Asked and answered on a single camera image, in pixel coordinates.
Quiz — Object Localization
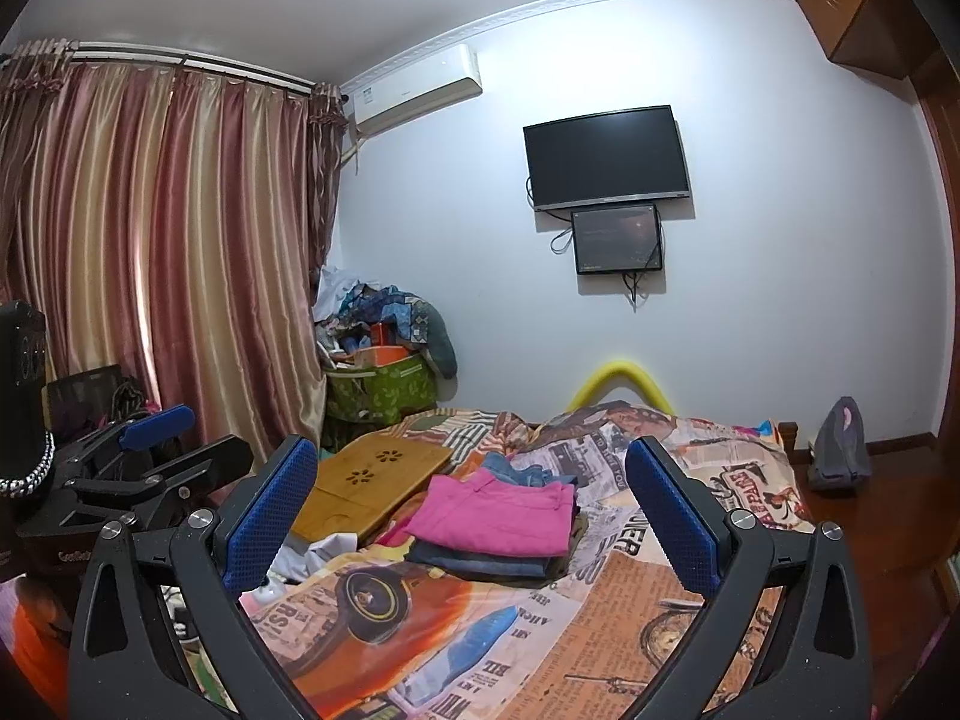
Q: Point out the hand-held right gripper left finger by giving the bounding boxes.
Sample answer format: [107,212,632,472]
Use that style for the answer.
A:
[67,435,325,720]

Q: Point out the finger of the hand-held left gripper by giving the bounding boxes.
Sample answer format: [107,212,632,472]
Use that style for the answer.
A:
[60,405,197,470]
[71,435,254,509]

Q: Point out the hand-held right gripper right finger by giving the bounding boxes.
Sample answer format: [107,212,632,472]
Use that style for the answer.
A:
[619,435,875,720]

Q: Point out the pink pants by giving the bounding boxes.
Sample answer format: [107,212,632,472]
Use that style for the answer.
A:
[405,469,577,557]

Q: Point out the olive folded pants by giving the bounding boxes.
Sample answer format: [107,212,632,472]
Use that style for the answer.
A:
[544,514,590,583]

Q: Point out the dark denim folded pants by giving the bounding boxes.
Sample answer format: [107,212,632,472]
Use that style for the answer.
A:
[405,536,563,590]

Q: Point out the white crumpled clothes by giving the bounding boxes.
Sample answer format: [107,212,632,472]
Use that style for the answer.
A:
[255,532,357,593]

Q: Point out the black mesh chair back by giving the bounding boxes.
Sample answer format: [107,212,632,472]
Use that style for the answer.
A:
[45,364,125,436]

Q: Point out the wooden lap desk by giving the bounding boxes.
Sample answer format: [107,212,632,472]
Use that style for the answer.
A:
[289,431,452,545]

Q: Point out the printed blanket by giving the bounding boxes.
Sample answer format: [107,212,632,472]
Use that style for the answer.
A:
[0,401,818,720]

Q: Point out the yellow foam tube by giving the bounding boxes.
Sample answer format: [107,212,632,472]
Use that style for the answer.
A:
[566,361,674,415]

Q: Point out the black cylindrical device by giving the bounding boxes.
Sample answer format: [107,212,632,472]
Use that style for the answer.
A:
[0,300,47,466]

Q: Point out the light blue jeans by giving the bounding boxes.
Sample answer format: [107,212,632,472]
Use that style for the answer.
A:
[480,452,578,492]

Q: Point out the green storage bag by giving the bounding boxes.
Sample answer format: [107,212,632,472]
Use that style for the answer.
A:
[324,352,438,425]

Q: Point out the striped pink curtain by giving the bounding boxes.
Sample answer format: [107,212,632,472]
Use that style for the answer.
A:
[0,45,350,458]

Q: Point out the grey backpack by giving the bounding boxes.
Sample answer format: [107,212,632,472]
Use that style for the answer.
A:
[808,396,872,494]

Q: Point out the orange box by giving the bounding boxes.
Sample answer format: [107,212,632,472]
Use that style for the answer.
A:
[352,324,417,368]

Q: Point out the pile of assorted clothes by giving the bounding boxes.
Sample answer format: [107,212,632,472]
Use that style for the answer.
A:
[311,266,432,353]

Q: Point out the grey pillow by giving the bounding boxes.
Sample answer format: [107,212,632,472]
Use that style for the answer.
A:
[416,300,458,380]

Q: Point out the small black monitor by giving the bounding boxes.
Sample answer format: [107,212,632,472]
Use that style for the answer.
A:
[570,202,665,275]

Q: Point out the white air conditioner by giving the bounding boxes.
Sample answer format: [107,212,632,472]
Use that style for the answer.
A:
[345,43,483,137]

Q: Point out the braided black white cord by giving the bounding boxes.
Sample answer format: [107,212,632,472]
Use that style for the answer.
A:
[0,431,59,500]

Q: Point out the wall-mounted black television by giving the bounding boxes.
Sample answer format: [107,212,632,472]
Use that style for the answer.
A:
[523,106,691,212]

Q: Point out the curtain rail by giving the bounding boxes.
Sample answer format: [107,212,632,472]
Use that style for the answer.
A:
[0,40,346,102]

